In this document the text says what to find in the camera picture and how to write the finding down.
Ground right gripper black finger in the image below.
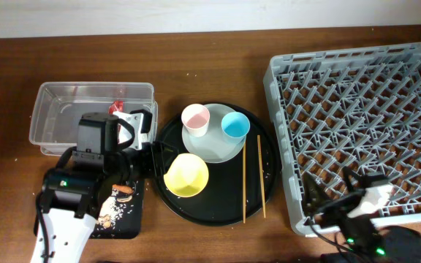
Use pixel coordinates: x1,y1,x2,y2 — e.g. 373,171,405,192
343,167,389,190
303,175,330,216

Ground yellow bowl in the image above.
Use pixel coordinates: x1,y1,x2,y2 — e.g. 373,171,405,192
163,153,209,198

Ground pink plastic cup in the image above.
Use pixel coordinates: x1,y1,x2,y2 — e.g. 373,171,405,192
181,104,211,137

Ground red snack wrapper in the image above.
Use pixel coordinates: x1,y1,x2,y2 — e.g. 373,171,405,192
108,100,124,114

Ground light blue plastic cup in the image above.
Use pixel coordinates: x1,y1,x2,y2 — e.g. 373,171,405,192
221,112,251,144

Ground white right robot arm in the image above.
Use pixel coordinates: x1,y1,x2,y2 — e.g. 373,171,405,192
303,167,421,262

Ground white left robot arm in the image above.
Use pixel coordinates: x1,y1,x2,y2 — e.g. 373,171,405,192
31,113,178,262

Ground grey dishwasher rack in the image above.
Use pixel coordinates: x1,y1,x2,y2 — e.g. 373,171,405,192
263,42,421,237

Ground orange carrot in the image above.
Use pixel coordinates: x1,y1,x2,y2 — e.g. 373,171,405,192
113,184,134,194

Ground rice and food scraps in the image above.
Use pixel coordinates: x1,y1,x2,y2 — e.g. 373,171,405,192
96,195,133,229

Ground grey round plate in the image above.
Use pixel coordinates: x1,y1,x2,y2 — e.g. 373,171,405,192
181,104,246,164

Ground black rectangular tray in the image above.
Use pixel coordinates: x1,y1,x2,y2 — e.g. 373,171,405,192
36,178,145,239

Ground black round tray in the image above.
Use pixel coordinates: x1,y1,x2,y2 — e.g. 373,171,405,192
153,104,281,226

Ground right wooden chopstick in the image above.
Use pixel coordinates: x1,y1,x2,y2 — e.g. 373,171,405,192
257,134,266,218

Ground wooden chopstick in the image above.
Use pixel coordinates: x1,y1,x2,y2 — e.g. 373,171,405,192
257,134,266,218
242,143,246,224

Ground left wooden chopstick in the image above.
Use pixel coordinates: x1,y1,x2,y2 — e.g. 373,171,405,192
242,143,246,224

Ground clear plastic bin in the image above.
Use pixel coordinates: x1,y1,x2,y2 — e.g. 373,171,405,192
29,82,158,156

